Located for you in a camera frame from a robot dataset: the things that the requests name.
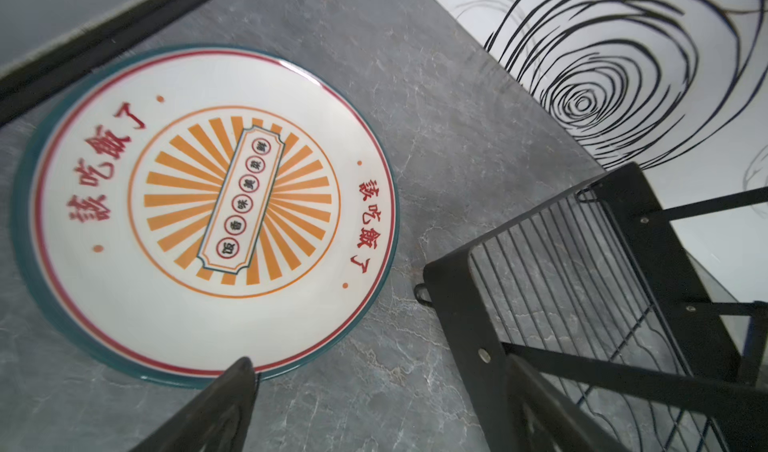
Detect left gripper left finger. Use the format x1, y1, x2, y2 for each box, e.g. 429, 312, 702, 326
134, 357, 260, 451

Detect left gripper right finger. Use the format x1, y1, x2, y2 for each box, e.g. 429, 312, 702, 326
505, 355, 625, 452

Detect sunburst plate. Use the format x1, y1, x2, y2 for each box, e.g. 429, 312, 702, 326
8, 46, 399, 388

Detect black wire dish rack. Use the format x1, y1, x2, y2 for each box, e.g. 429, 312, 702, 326
414, 164, 767, 451

